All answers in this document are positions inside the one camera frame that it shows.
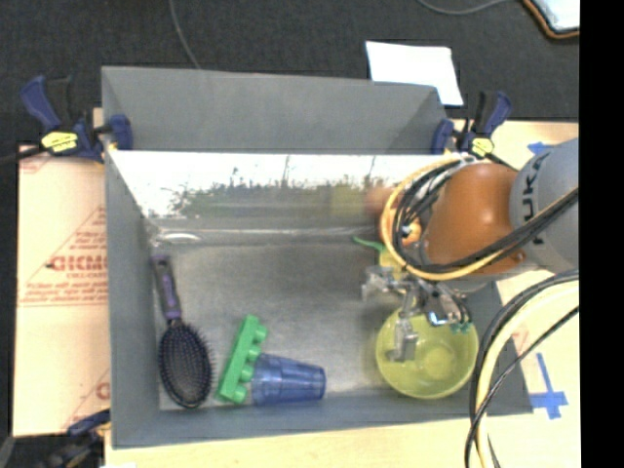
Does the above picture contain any brown cardboard board red print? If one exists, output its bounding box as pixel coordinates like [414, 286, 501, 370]
[12, 149, 112, 438]

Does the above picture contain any yellow toy fruit green stem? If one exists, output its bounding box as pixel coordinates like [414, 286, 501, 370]
[352, 234, 404, 268]

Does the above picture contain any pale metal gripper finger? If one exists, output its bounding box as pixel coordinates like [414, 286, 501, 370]
[362, 263, 407, 303]
[386, 315, 421, 364]

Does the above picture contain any green toy building block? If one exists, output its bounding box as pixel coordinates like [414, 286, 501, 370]
[214, 313, 270, 405]

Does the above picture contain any grey metal bin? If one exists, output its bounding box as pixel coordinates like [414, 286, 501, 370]
[100, 65, 533, 449]

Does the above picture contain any yellow-green plastic bowl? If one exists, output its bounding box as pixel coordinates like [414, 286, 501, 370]
[373, 304, 481, 401]

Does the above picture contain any purple and black hairbrush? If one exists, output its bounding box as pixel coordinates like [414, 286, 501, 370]
[150, 253, 216, 410]

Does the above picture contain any blue plastic cup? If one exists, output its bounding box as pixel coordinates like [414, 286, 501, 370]
[250, 352, 328, 408]

